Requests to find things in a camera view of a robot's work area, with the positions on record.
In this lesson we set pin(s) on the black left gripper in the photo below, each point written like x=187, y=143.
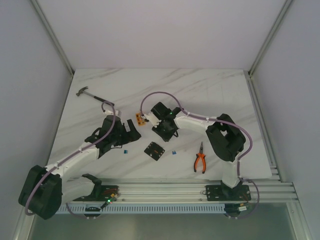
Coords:
x=125, y=132

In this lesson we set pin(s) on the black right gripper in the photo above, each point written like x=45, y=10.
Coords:
x=166, y=137

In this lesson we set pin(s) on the black fuse box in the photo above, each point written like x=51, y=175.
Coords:
x=154, y=151

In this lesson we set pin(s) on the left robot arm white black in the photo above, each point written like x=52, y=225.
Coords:
x=47, y=188

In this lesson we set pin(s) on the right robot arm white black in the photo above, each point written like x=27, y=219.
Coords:
x=226, y=140

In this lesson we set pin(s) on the orange terminal block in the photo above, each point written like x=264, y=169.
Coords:
x=140, y=119

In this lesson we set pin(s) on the claw hammer black handle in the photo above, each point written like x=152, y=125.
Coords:
x=83, y=91

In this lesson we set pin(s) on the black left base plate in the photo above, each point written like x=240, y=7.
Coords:
x=105, y=193

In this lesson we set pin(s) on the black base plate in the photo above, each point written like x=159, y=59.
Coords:
x=223, y=193
x=105, y=193

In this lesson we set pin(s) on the white slotted cable duct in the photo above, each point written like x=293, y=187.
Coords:
x=139, y=208

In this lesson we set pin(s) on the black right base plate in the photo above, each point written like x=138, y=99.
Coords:
x=223, y=193

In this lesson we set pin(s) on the aluminium rail frame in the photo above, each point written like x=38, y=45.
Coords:
x=191, y=191

